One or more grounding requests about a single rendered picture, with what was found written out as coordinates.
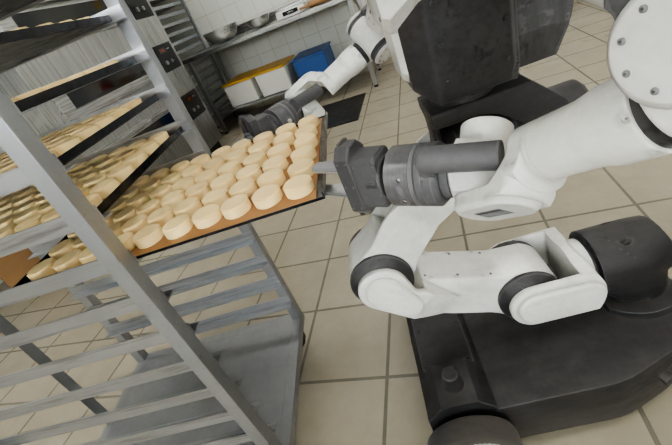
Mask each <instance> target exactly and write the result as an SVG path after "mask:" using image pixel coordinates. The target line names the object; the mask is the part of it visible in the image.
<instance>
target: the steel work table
mask: <svg viewBox="0 0 672 445"><path fill-rule="evenodd" d="M299 1H301V0H297V1H295V2H292V3H290V4H287V5H285V6H283V7H280V8H278V9H275V10H273V11H271V12H269V21H268V23H267V24H266V25H265V26H263V27H261V28H258V29H256V28H251V27H250V26H248V24H247V23H246V22H244V23H242V24H239V25H237V33H236V35H235V36H234V37H233V38H232V39H231V40H229V41H227V42H225V43H222V44H212V43H210V42H208V41H207V42H208V44H209V46H210V47H209V48H207V49H205V50H203V51H201V52H199V53H197V54H195V55H193V56H191V57H189V58H187V59H185V60H183V61H182V63H183V65H185V64H187V65H188V67H189V69H190V71H191V72H192V74H193V76H194V78H195V80H196V82H197V84H198V85H199V87H200V89H201V91H202V93H203V95H204V97H205V98H206V100H207V102H208V104H209V106H210V108H211V110H212V111H213V113H214V115H215V117H216V119H217V121H218V123H219V124H220V126H221V128H222V130H223V132H224V133H225V134H228V133H229V132H228V129H227V128H226V126H225V124H224V122H223V120H222V118H221V115H224V114H227V113H230V112H233V111H236V110H239V109H241V110H242V112H243V113H244V115H245V114H247V111H246V109H245V107H248V106H251V105H254V104H257V103H260V102H263V101H266V100H269V99H272V98H275V97H278V96H281V95H284V94H285V93H286V92H287V90H288V89H287V90H284V91H281V92H278V93H275V94H272V95H269V96H266V97H264V96H262V97H261V98H260V99H258V100H255V101H252V102H249V103H246V104H243V105H240V106H237V107H233V106H232V104H230V105H229V106H228V107H227V108H225V109H224V110H223V111H222V112H221V113H220V114H219V113H218V111H217V109H216V107H215V105H214V103H213V101H212V99H211V97H210V96H209V94H208V92H207V90H206V88H205V86H204V84H203V82H202V81H201V79H200V77H199V75H198V73H197V71H196V69H195V67H194V65H193V64H192V61H195V60H197V59H200V58H202V57H205V56H207V55H210V54H212V53H213V54H214V56H215V58H216V60H217V62H218V64H219V66H220V68H221V70H222V72H223V74H224V76H225V78H226V80H227V82H228V81H230V80H231V79H230V77H229V75H228V73H227V71H226V69H225V66H224V64H223V62H222V60H221V58H220V56H219V54H218V52H217V51H220V50H222V49H225V48H227V47H230V46H232V45H235V44H238V43H240V42H243V41H245V40H248V39H250V38H253V37H255V36H258V35H260V34H263V33H265V32H268V31H270V30H273V29H275V28H278V27H280V26H283V25H285V24H288V23H290V22H293V21H295V20H298V19H300V18H303V17H305V16H308V15H310V14H313V13H315V12H318V11H320V10H323V9H325V8H328V7H330V6H333V5H335V4H338V3H340V2H343V1H345V0H329V1H327V2H325V3H322V4H320V5H318V6H315V7H313V8H311V9H310V8H307V9H306V10H305V11H303V12H300V13H298V14H295V15H293V16H290V17H288V18H286V19H283V20H281V21H278V20H277V18H276V15H275V14H277V13H278V12H277V11H278V10H280V9H282V8H285V7H287V6H289V5H292V4H294V3H297V2H299ZM305 1H307V3H308V1H310V0H305ZM347 2H348V5H349V9H350V12H351V15H352V17H353V16H354V15H355V14H356V11H355V8H354V5H353V2H352V0H347ZM357 3H358V6H359V10H360V11H361V9H362V8H363V5H362V2H361V0H357ZM366 67H368V69H369V72H370V75H371V78H372V81H373V84H374V87H377V86H379V85H378V82H377V79H376V76H375V72H374V69H373V66H372V63H371V62H368V63H367V66H366Z"/></svg>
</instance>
